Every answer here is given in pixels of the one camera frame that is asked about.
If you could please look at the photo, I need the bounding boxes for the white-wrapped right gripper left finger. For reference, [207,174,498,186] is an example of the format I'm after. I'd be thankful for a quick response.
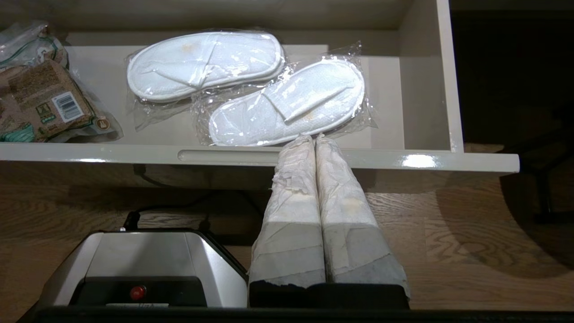
[249,135,326,288]

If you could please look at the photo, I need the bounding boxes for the bagged white slippers showing straps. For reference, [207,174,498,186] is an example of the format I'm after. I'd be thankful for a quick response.
[192,43,378,147]

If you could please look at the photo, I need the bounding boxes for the black metal chair base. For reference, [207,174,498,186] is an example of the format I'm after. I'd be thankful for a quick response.
[496,103,574,225]

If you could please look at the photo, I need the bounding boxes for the bagged white slippers showing soles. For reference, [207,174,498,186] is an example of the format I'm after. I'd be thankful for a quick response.
[126,30,287,105]

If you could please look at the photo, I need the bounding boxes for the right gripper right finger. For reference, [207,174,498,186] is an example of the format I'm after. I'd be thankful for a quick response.
[315,135,411,299]

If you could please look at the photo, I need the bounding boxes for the white handwritten label sticker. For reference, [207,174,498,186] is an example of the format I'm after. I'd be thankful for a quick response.
[105,303,170,309]

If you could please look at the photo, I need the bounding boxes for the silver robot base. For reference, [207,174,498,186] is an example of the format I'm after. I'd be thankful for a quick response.
[36,228,248,310]

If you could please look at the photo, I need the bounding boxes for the brown printed snack packet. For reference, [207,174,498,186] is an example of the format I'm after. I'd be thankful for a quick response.
[0,22,124,144]

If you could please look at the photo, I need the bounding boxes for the wide cream cabinet drawer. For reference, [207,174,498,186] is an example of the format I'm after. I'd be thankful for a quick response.
[0,0,521,175]

